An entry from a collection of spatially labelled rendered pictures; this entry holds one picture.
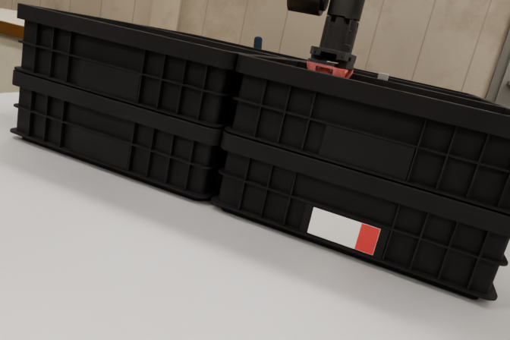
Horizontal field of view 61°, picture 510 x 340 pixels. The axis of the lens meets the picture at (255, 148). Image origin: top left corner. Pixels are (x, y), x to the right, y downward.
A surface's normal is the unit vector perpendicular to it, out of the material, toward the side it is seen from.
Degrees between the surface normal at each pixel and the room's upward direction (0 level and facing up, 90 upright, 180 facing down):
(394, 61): 90
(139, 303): 0
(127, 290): 0
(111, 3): 90
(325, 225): 90
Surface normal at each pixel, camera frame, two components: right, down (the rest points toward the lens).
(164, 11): -0.33, 0.17
